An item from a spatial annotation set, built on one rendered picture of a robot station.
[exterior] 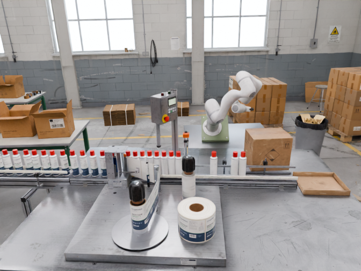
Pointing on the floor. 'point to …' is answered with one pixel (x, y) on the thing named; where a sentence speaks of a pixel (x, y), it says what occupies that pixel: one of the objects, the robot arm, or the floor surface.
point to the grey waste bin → (309, 138)
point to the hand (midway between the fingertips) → (248, 108)
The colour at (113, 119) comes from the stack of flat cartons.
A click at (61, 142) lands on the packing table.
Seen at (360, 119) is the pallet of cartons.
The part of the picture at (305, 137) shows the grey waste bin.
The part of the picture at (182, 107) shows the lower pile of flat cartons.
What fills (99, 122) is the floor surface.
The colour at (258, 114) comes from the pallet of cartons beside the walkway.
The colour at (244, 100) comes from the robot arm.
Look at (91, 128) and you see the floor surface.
